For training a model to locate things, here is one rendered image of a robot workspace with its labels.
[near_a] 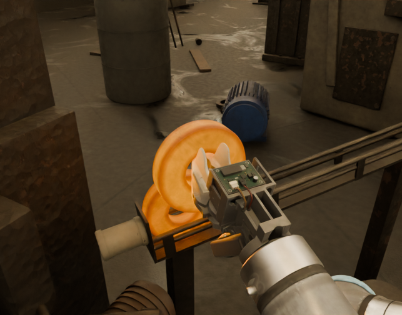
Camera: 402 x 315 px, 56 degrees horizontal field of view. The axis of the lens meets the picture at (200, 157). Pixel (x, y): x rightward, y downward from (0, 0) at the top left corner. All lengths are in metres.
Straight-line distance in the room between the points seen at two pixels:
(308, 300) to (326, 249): 1.36
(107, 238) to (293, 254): 0.40
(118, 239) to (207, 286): 0.86
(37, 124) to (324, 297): 0.57
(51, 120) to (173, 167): 0.30
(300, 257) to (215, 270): 1.18
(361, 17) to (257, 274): 2.43
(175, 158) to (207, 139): 0.06
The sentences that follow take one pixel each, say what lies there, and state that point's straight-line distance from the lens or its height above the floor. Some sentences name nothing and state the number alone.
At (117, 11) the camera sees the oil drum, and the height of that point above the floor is 0.73.
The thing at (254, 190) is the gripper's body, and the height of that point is 0.90.
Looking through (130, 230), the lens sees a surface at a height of 0.69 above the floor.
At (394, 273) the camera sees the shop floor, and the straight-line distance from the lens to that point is 1.78.
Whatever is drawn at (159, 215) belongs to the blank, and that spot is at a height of 0.71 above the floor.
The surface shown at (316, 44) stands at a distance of 2.91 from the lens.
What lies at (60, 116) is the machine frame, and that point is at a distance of 0.79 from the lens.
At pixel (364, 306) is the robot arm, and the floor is 0.75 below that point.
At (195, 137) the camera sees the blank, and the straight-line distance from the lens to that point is 0.56.
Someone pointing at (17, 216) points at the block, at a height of 0.80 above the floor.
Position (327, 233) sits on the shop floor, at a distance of 1.86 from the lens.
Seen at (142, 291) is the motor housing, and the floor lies 0.53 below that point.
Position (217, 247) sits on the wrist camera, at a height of 0.78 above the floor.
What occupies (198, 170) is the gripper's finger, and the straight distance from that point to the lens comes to 0.56.
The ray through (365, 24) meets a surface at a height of 0.72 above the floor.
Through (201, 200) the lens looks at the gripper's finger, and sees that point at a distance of 0.53.
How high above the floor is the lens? 1.17
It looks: 30 degrees down
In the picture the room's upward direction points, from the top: straight up
